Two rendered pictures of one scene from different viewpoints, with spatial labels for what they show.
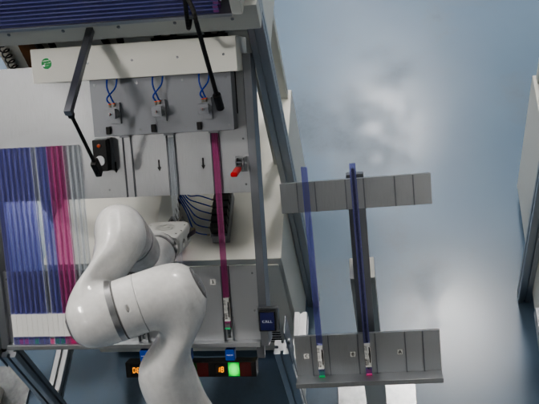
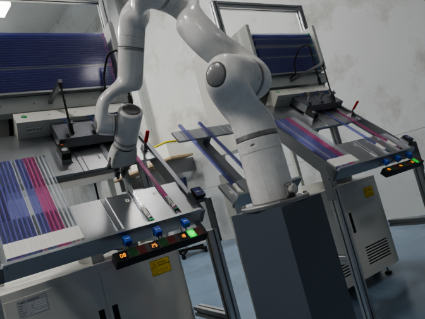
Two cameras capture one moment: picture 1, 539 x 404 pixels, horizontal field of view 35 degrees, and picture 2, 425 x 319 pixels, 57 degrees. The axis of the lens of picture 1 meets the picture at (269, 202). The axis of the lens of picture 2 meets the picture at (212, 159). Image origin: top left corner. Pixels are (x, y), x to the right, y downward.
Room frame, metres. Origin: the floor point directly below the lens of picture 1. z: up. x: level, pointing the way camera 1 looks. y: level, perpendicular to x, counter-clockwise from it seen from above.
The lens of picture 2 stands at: (-0.04, 1.11, 0.78)
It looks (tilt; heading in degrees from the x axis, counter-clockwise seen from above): 5 degrees up; 313
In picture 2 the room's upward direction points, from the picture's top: 15 degrees counter-clockwise
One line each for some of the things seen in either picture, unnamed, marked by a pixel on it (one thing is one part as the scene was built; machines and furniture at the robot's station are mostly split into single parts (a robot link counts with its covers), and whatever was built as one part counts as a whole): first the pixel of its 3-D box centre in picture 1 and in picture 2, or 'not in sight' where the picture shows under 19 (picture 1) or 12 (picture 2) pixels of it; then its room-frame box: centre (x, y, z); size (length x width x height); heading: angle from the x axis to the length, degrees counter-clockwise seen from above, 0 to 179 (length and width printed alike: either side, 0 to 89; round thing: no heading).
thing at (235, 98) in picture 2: not in sight; (240, 97); (0.59, 0.26, 1.00); 0.19 x 0.12 x 0.24; 96
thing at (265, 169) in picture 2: not in sight; (266, 171); (0.59, 0.23, 0.79); 0.19 x 0.19 x 0.18
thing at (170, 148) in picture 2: not in sight; (168, 151); (4.65, -2.99, 1.59); 0.46 x 0.38 x 0.26; 176
